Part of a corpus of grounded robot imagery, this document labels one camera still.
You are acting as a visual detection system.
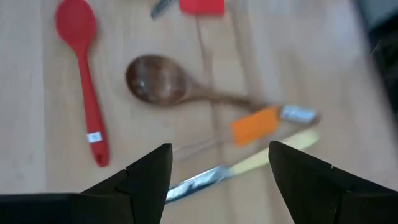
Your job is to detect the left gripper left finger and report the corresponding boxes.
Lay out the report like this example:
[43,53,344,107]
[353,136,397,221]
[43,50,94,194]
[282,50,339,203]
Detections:
[73,143,173,224]

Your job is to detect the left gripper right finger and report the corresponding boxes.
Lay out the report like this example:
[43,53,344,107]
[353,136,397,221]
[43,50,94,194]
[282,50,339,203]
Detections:
[268,141,398,224]

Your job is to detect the dark wooden spoon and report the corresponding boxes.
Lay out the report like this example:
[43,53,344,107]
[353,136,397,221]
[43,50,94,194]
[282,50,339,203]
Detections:
[124,54,321,127]

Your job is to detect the red silicone spoon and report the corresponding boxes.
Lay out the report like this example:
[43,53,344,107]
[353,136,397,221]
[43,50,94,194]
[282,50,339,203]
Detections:
[54,0,111,169]

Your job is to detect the knife with cream handle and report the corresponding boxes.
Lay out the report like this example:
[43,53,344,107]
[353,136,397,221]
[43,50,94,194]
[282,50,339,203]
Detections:
[166,129,321,205]
[150,0,174,20]

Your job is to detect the red spatula clear handle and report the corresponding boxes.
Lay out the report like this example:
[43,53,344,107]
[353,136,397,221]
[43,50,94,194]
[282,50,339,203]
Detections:
[178,0,225,147]

